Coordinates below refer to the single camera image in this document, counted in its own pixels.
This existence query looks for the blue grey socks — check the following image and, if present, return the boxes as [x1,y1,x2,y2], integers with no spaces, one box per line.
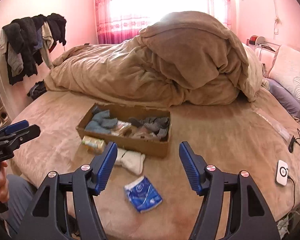
[84,106,118,134]

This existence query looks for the small clear snack bag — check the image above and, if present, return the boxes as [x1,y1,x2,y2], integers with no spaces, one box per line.
[110,120,132,136]

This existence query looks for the dark grey socks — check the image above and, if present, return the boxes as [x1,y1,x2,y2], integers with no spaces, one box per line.
[128,116,170,139]

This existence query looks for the person's left hand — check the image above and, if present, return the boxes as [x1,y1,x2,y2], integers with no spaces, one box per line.
[0,161,10,203]

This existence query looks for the dark clothes pile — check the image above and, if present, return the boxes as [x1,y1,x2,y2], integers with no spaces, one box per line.
[27,81,47,100]

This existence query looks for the green orange tissue pack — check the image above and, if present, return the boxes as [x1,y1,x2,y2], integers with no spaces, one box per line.
[81,135,107,154]

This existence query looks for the blue white tissue pack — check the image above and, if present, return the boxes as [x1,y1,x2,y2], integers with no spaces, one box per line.
[124,176,163,213]

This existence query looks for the white socks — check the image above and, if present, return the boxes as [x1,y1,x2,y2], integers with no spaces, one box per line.
[115,148,146,176]

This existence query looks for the dark hanging clothes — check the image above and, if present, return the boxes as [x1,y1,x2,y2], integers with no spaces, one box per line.
[0,13,66,85]

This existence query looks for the clear plastic strip bag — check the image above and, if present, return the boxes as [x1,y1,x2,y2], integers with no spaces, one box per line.
[254,108,292,142]

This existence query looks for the brown cardboard box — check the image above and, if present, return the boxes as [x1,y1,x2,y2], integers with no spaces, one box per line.
[76,103,171,158]

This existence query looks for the purple pillow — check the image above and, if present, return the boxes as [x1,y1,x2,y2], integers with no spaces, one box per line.
[264,78,300,119]

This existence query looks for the cream floral pillow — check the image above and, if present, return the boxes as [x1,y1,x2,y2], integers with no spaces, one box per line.
[268,44,300,103]

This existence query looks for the pink window curtain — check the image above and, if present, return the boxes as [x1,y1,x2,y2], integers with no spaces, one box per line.
[94,0,231,44]

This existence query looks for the tan fleece blanket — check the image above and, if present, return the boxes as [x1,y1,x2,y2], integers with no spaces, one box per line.
[44,11,263,108]

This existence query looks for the white wireless charger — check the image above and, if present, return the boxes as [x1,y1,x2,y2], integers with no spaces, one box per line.
[275,160,288,186]

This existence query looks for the black cable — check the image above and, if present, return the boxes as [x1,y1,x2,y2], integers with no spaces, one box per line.
[288,128,300,153]

